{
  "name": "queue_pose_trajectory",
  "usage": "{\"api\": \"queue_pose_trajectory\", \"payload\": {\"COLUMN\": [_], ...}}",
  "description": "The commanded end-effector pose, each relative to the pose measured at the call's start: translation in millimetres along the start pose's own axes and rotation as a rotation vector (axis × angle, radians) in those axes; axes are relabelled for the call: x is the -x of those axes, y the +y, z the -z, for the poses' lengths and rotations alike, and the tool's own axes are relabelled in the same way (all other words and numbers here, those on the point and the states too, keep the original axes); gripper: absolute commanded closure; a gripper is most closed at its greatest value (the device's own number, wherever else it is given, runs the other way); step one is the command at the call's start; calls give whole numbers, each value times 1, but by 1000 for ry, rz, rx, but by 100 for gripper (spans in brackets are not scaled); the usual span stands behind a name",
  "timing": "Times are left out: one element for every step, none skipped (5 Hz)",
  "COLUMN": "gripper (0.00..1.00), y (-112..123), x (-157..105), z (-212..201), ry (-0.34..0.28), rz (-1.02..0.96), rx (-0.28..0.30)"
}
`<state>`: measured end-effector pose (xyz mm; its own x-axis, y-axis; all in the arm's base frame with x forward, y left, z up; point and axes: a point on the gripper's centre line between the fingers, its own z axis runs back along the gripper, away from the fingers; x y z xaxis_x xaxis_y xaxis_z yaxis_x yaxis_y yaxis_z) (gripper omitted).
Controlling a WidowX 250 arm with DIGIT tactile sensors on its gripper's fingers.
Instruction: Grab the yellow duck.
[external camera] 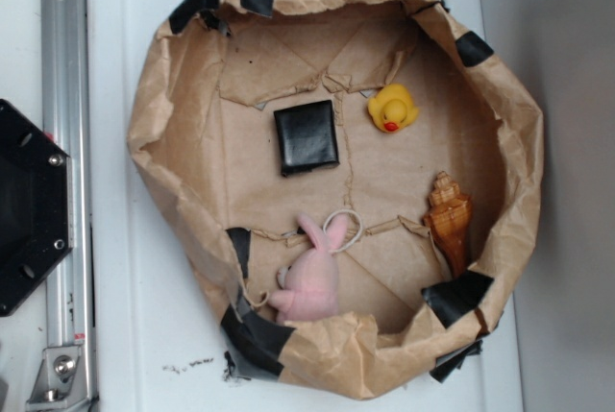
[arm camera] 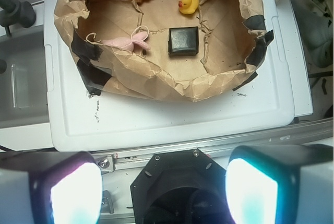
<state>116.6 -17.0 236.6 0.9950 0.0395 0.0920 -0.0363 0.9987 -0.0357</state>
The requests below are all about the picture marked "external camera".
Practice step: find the yellow rubber duck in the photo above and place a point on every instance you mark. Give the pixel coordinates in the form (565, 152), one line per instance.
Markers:
(392, 108)

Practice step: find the black square block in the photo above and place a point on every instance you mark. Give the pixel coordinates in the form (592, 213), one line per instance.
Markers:
(307, 137)

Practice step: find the pink plush bunny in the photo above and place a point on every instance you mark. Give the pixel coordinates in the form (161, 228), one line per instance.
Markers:
(309, 286)

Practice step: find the brown paper bag bin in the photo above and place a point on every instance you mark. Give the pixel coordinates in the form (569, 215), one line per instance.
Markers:
(203, 138)

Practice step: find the brown conch seashell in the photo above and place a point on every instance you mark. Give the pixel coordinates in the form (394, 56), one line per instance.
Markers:
(448, 219)

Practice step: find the aluminium extrusion rail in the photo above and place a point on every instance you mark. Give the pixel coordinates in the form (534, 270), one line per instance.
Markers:
(70, 288)

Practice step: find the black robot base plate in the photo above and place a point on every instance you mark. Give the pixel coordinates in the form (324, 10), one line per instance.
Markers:
(35, 226)

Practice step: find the metal corner bracket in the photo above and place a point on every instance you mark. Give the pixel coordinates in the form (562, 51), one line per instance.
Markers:
(62, 382)

